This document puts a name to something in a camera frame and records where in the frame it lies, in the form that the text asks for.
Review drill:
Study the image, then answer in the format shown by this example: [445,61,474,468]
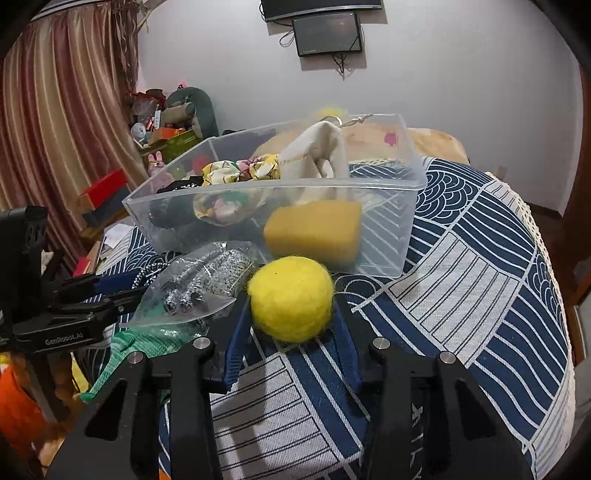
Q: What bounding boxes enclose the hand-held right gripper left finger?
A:
[46,295,254,480]

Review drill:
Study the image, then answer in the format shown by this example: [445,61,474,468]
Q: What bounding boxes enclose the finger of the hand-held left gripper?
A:
[50,288,153,326]
[52,271,140,301]

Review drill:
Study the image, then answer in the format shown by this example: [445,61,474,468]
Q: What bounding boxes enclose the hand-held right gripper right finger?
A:
[332,300,537,480]

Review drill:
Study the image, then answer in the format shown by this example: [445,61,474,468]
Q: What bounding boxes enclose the yellow felt ball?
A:
[247,256,335,343]

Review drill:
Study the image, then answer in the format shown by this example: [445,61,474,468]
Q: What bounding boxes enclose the clear plastic bin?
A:
[121,112,428,278]

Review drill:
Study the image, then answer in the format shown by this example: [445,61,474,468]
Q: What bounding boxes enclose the green knitted cloth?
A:
[81,323,205,403]

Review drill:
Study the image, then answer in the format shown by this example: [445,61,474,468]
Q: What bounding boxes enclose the red cardboard box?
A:
[76,168,130,209]

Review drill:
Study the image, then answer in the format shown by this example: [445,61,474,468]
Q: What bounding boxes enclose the black fabric item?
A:
[148,178,205,230]

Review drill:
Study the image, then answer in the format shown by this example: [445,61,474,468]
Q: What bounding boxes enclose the yellow sponge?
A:
[264,200,363,268]

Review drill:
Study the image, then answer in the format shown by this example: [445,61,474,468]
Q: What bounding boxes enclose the floral fabric scrunchie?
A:
[194,189,269,227]

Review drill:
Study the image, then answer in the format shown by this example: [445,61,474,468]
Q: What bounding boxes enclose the blue white patterned tablecloth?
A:
[88,154,578,480]

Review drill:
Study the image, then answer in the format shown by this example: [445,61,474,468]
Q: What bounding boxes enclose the orange cloth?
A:
[0,362,49,462]

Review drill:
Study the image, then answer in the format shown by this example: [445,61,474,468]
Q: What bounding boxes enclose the striped brown curtain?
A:
[0,0,149,274]

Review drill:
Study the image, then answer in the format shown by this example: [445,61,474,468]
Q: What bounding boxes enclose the green cardboard box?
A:
[141,129,204,163]

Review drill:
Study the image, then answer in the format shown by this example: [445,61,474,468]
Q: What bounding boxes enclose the yellow patterned scrunchie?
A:
[201,154,282,186]

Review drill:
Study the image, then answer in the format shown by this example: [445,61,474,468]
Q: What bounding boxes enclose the beige cloth pouch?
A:
[277,121,350,205]

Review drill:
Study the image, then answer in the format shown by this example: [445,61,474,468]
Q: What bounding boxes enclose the beige blanket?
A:
[406,127,472,165]

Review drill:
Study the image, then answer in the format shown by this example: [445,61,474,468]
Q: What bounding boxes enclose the black white braided cord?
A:
[133,262,168,289]

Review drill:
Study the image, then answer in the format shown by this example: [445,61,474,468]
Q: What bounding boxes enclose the silver wire hook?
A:
[323,113,374,128]

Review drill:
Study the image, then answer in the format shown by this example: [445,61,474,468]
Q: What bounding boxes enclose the black hanging cable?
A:
[331,52,352,80]

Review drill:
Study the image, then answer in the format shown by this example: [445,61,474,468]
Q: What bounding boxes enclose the small black wall screen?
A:
[292,11,363,57]

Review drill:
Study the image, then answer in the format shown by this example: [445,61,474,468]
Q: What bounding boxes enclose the black wall television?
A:
[260,0,384,22]

